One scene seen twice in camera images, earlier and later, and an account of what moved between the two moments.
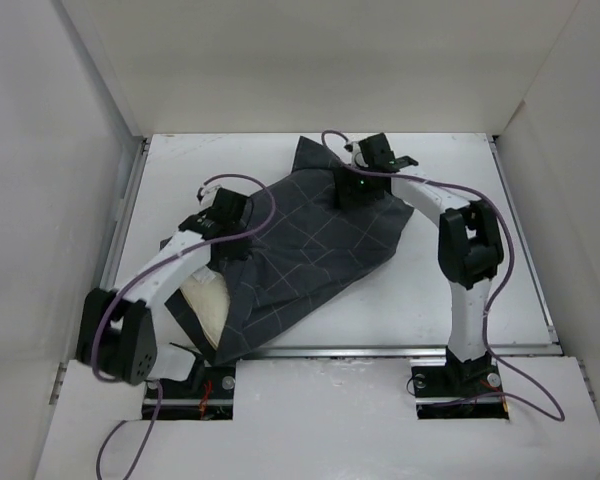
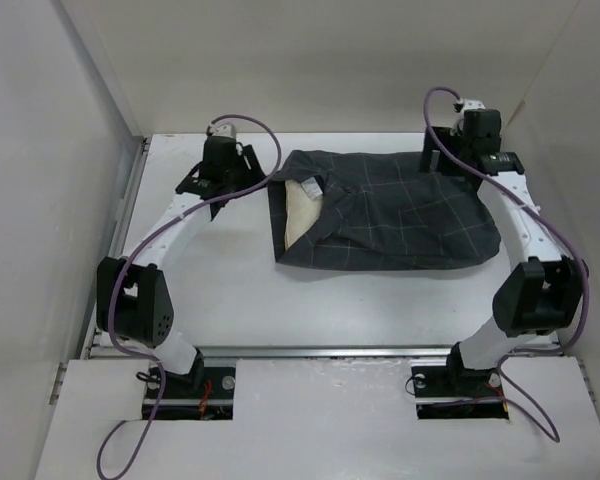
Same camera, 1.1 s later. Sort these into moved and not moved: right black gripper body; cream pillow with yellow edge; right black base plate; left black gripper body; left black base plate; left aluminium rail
Moved: right black gripper body; left black gripper body; cream pillow with yellow edge
Not moved: left black base plate; left aluminium rail; right black base plate
